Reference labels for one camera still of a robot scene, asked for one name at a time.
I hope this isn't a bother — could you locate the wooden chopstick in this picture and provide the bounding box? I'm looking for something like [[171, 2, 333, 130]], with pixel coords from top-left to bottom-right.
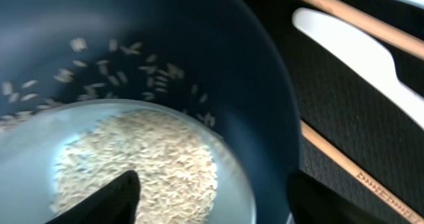
[[300, 120, 423, 224], [302, 0, 423, 60]]

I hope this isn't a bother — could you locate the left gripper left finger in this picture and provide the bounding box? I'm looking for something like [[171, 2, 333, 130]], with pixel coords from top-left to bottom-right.
[[46, 170, 141, 224]]

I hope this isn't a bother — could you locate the left wooden chopstick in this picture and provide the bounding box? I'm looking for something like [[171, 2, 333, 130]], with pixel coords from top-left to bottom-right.
[[300, 120, 423, 224]]

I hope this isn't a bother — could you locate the round black serving tray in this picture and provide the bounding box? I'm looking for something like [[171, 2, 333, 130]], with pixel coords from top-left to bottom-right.
[[243, 0, 423, 223]]

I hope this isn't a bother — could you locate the right wooden chopstick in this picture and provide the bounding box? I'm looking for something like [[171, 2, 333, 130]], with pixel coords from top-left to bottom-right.
[[302, 0, 423, 60]]

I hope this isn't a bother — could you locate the dark blue plate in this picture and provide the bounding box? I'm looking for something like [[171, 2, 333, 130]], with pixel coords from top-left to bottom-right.
[[1, 0, 301, 223]]

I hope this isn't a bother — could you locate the light blue bowl with rice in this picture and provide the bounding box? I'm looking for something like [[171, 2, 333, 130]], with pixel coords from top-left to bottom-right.
[[1, 99, 256, 224]]

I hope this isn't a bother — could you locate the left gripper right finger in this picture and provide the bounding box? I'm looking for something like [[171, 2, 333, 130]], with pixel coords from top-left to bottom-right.
[[287, 170, 386, 224]]

